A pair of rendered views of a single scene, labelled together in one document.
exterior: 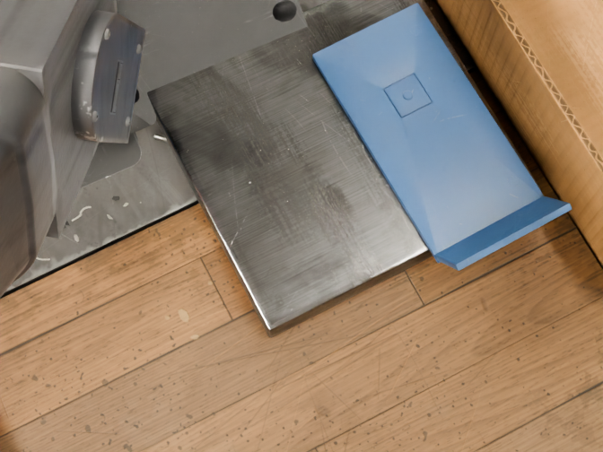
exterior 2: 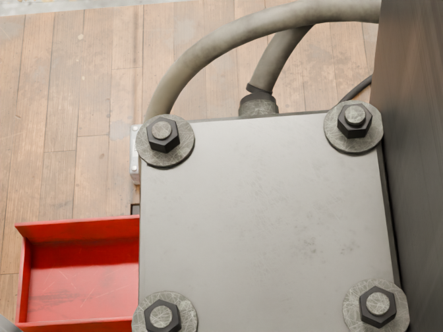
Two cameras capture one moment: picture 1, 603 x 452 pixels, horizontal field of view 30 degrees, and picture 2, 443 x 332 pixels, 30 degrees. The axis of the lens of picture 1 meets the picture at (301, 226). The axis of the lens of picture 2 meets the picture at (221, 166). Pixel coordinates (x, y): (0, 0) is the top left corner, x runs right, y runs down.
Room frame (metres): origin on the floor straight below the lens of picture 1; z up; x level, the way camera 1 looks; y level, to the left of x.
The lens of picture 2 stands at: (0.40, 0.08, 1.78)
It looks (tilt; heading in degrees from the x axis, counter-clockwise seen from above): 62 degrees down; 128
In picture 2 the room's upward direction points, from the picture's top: 12 degrees counter-clockwise
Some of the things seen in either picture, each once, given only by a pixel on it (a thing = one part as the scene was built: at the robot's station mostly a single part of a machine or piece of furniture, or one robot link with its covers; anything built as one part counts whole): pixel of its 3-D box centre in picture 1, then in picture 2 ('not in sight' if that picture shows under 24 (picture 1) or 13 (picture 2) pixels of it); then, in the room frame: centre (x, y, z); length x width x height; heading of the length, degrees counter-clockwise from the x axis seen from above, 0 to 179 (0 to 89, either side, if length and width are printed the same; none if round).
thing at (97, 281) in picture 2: not in sight; (129, 275); (0.09, 0.27, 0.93); 0.25 x 0.12 x 0.06; 30
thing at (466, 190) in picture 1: (436, 129); not in sight; (0.24, -0.07, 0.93); 0.15 x 0.07 x 0.03; 31
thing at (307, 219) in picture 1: (338, 144); not in sight; (0.24, -0.02, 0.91); 0.17 x 0.16 x 0.02; 120
